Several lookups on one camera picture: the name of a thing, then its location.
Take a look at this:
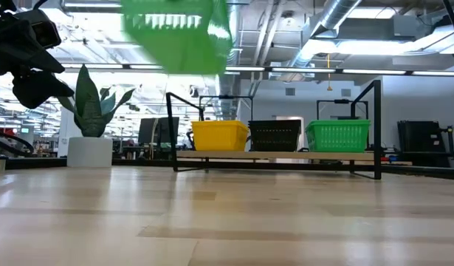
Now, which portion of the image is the green plastic basket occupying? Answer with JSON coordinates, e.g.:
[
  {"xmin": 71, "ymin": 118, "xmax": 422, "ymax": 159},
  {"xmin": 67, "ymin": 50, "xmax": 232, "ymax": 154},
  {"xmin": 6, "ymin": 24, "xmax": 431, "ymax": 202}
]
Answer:
[
  {"xmin": 305, "ymin": 119, "xmax": 372, "ymax": 154},
  {"xmin": 120, "ymin": 0, "xmax": 234, "ymax": 75}
]

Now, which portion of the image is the yellow plastic basket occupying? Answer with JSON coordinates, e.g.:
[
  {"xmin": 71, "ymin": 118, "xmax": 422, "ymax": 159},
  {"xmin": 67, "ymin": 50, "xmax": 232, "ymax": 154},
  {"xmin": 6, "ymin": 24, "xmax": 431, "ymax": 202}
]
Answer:
[{"xmin": 191, "ymin": 120, "xmax": 250, "ymax": 151}]

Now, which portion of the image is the black plastic basket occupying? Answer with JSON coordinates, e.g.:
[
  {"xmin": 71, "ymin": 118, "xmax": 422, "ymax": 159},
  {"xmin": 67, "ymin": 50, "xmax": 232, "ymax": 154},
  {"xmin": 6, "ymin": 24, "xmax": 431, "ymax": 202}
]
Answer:
[{"xmin": 247, "ymin": 119, "xmax": 303, "ymax": 152}]

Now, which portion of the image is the snake plant in white pot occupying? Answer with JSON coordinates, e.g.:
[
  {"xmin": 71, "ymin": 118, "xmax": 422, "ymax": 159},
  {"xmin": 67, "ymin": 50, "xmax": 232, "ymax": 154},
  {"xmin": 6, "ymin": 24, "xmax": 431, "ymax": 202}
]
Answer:
[{"xmin": 57, "ymin": 64, "xmax": 136, "ymax": 169}]

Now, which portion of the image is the black computer monitor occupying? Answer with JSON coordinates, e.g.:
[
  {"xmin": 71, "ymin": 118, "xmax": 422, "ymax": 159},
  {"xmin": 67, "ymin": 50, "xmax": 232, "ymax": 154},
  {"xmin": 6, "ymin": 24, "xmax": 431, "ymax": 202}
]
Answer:
[{"xmin": 137, "ymin": 117, "xmax": 180, "ymax": 146}]

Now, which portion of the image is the black overhead light bar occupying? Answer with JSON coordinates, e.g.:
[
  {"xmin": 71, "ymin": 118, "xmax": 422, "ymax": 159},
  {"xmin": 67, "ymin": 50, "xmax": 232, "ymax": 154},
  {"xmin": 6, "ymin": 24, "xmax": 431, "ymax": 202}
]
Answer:
[{"xmin": 60, "ymin": 63, "xmax": 454, "ymax": 77}]

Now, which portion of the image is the black equipment rack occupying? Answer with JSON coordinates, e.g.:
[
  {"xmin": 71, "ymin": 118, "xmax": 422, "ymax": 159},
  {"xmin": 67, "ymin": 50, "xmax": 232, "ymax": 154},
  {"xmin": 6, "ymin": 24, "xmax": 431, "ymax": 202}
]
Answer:
[{"xmin": 397, "ymin": 120, "xmax": 454, "ymax": 168}]

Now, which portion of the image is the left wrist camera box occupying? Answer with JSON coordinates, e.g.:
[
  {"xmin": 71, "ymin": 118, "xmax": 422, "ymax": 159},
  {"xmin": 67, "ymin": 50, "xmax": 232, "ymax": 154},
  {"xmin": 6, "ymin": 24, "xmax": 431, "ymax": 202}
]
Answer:
[{"xmin": 14, "ymin": 9, "xmax": 62, "ymax": 50}]

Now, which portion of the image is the black aluminium table frame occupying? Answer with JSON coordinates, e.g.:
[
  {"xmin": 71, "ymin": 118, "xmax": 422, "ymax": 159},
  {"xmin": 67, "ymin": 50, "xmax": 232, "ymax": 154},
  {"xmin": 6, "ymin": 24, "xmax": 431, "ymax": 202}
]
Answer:
[{"xmin": 0, "ymin": 155, "xmax": 454, "ymax": 182}]

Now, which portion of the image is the black background frame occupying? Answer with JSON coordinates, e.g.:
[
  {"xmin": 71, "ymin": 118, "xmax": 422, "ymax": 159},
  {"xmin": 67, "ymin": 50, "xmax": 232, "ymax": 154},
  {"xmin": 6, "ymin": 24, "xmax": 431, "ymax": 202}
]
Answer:
[
  {"xmin": 316, "ymin": 98, "xmax": 370, "ymax": 121},
  {"xmin": 199, "ymin": 95, "xmax": 255, "ymax": 122}
]

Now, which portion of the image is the silver ventilation duct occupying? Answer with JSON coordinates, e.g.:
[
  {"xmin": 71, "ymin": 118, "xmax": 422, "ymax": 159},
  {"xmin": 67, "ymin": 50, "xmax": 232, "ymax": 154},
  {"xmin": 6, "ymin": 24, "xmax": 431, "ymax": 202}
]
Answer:
[
  {"xmin": 285, "ymin": 0, "xmax": 363, "ymax": 73},
  {"xmin": 213, "ymin": 0, "xmax": 243, "ymax": 119}
]

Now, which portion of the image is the wooden shelf with black frame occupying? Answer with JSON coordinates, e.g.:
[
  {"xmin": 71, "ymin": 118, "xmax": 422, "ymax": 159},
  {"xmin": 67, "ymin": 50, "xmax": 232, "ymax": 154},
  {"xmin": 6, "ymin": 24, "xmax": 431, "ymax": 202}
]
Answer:
[{"xmin": 165, "ymin": 79, "xmax": 382, "ymax": 181}]

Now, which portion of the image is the yellow hanging cord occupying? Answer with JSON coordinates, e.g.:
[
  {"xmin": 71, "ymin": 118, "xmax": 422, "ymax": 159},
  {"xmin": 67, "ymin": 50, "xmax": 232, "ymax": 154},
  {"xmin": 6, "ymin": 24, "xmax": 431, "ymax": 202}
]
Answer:
[{"xmin": 325, "ymin": 53, "xmax": 334, "ymax": 92}]

